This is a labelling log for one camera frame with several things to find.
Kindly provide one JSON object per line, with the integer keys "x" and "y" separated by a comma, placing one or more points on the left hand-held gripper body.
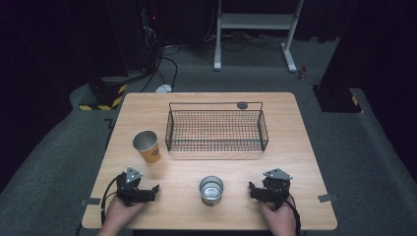
{"x": 130, "y": 191}

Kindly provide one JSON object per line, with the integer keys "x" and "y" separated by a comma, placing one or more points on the silver metal cup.
{"x": 211, "y": 191}

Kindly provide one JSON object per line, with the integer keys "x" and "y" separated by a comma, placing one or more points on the person's left hand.
{"x": 118, "y": 214}

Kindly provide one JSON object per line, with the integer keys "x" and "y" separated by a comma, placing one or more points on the white metal stand frame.
{"x": 256, "y": 21}

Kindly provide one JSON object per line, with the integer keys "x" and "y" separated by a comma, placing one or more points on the orange metal cup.
{"x": 147, "y": 147}

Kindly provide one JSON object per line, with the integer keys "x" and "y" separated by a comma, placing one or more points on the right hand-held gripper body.
{"x": 276, "y": 188}

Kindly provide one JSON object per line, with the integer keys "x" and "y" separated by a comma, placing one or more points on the person's right hand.
{"x": 279, "y": 219}

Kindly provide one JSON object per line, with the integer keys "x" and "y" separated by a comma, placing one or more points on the dark equipment rack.
{"x": 144, "y": 32}

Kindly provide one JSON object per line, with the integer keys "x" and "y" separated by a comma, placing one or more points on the black yellow striped stand base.
{"x": 105, "y": 95}
{"x": 337, "y": 100}

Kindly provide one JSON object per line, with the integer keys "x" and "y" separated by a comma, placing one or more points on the white power adapter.
{"x": 164, "y": 88}

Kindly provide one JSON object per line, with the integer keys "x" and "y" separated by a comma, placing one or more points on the grey tape piece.
{"x": 327, "y": 198}
{"x": 92, "y": 201}

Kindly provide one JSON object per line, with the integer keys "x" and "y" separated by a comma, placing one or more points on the round grey disc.
{"x": 242, "y": 105}

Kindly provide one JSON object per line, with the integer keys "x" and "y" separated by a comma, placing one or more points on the small red object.
{"x": 303, "y": 72}

